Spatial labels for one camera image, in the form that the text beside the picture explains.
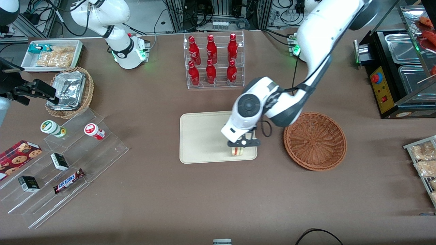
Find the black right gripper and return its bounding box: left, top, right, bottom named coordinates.
left=0, top=57, right=57, bottom=106

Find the tan wicker basket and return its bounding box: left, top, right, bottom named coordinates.
left=45, top=66, right=94, bottom=119

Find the beige plastic tray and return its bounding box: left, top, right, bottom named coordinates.
left=180, top=111, right=258, bottom=164

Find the brown round wicker basket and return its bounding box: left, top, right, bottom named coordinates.
left=283, top=112, right=347, bottom=172

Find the silver foil container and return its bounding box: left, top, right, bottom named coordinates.
left=47, top=71, right=87, bottom=111

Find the white rectangular snack bin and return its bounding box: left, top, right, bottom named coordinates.
left=21, top=39, right=84, bottom=73

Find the clear bag of crackers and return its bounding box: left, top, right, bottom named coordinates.
left=35, top=46, right=76, bottom=68

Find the green lid white cup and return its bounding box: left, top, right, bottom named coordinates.
left=40, top=120, right=67, bottom=138

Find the teal snack packet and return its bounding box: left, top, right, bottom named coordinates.
left=28, top=44, right=52, bottom=54

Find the red lid white cup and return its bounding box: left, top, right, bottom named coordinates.
left=84, top=123, right=106, bottom=141

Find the red cola bottle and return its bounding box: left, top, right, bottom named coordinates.
left=227, top=33, right=238, bottom=62
left=188, top=36, right=202, bottom=66
left=188, top=61, right=201, bottom=87
left=226, top=59, right=238, bottom=86
left=205, top=59, right=217, bottom=85
left=206, top=34, right=218, bottom=65

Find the red cookie box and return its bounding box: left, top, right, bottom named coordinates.
left=0, top=140, right=43, bottom=181

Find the small black box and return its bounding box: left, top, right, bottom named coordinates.
left=50, top=152, right=70, bottom=172
left=17, top=175, right=41, bottom=193

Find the clear acrylic stepped shelf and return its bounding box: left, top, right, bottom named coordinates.
left=0, top=108, right=129, bottom=229

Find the clear acrylic bottle rack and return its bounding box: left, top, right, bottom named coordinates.
left=183, top=30, right=245, bottom=90

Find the Snickers chocolate bar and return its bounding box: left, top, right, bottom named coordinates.
left=53, top=168, right=85, bottom=195

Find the black food warmer appliance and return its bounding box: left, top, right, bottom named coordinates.
left=353, top=0, right=436, bottom=120

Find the grey snack display rack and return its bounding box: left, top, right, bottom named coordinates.
left=403, top=135, right=436, bottom=209

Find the clear snack bag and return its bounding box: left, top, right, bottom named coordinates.
left=413, top=160, right=436, bottom=178
left=410, top=141, right=436, bottom=161

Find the steel warmer pan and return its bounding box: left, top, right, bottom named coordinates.
left=398, top=64, right=436, bottom=96
left=385, top=33, right=420, bottom=65

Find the red sausage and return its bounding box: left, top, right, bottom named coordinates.
left=420, top=30, right=436, bottom=44
left=418, top=15, right=436, bottom=28

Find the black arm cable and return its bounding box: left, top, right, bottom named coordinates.
left=255, top=83, right=309, bottom=138

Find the black looped floor cable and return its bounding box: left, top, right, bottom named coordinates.
left=294, top=228, right=345, bottom=245

